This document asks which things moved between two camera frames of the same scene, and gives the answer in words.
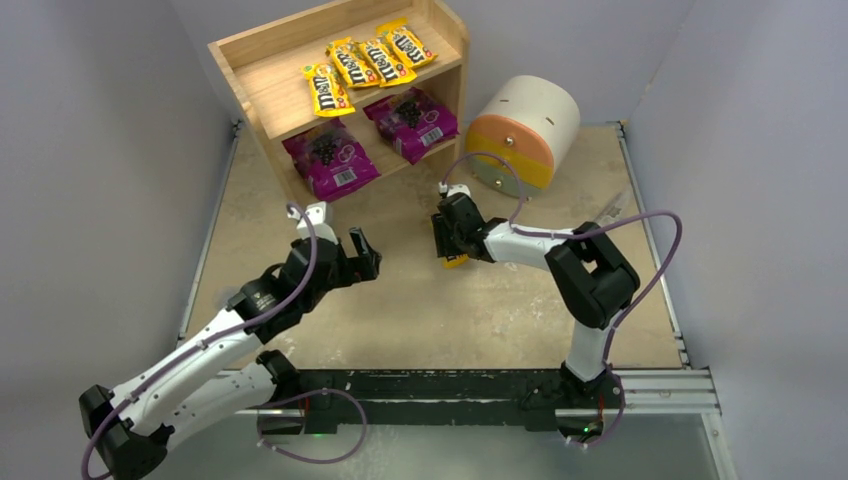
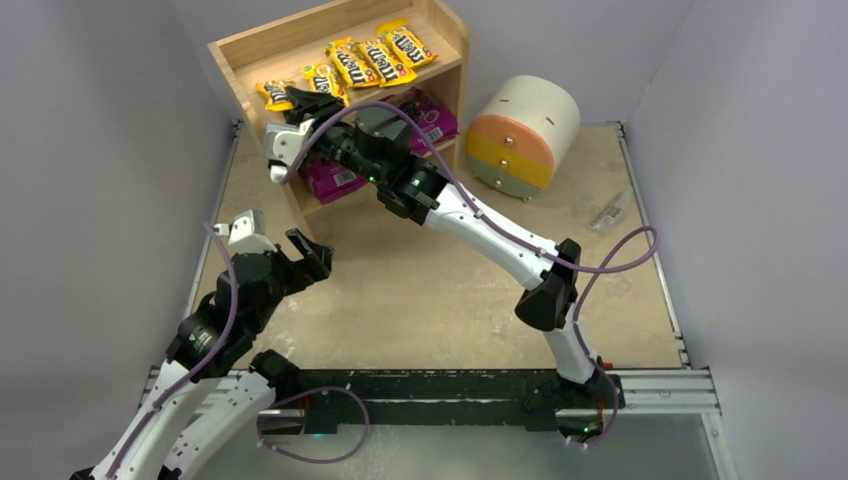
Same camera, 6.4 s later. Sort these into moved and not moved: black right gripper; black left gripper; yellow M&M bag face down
Moved: black right gripper; black left gripper
Not moved: yellow M&M bag face down
